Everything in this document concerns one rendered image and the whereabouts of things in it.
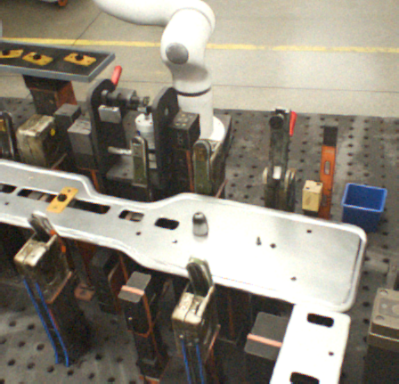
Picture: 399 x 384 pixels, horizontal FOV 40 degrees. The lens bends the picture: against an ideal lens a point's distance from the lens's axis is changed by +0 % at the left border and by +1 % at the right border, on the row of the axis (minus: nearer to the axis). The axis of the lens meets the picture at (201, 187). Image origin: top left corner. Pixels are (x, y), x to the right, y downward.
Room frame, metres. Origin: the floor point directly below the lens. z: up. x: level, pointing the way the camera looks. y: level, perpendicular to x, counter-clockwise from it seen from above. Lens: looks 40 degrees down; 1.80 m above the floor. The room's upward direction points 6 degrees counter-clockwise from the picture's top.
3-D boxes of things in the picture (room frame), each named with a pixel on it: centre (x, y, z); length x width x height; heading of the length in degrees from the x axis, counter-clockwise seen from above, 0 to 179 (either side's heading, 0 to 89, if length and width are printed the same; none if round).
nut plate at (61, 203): (0.96, 0.32, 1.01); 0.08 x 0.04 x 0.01; 155
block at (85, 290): (0.97, 0.31, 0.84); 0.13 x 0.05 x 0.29; 155
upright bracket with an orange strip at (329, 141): (0.85, -0.26, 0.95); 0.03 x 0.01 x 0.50; 65
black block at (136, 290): (0.68, 0.15, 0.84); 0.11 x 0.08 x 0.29; 155
